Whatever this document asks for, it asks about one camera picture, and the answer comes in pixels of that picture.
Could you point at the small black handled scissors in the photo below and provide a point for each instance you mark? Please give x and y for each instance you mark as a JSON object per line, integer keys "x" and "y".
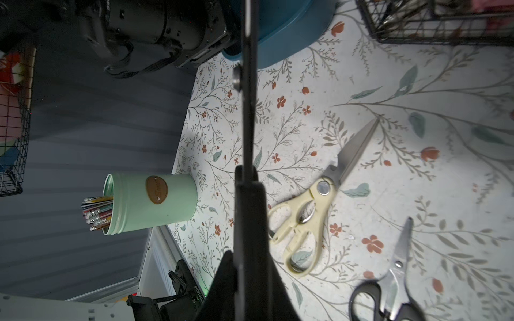
{"x": 390, "y": 293}

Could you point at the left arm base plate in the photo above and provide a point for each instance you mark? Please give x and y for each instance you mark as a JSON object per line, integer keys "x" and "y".
{"x": 185, "y": 304}

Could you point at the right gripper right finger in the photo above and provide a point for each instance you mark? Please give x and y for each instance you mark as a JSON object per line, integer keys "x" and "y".
{"x": 278, "y": 304}

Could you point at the black wire desk organizer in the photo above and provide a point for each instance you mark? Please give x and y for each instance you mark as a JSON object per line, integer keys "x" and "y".
{"x": 430, "y": 22}

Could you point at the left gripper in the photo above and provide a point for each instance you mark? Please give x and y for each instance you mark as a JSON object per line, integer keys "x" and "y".
{"x": 191, "y": 32}

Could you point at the cream handled scissors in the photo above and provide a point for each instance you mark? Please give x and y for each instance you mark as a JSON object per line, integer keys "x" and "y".
{"x": 309, "y": 210}

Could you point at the mint green pencil cup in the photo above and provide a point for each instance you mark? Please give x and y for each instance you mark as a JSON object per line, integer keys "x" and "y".
{"x": 131, "y": 202}

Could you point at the all black scissors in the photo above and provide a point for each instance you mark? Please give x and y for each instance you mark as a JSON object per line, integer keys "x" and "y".
{"x": 252, "y": 299}

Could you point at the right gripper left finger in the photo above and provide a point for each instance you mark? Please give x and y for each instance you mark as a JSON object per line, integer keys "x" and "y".
{"x": 219, "y": 303}

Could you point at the teal plastic storage box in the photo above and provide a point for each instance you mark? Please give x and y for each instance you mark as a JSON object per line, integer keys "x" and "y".
{"x": 287, "y": 27}

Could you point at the black wire side basket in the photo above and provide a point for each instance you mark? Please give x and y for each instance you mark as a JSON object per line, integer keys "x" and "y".
{"x": 17, "y": 69}

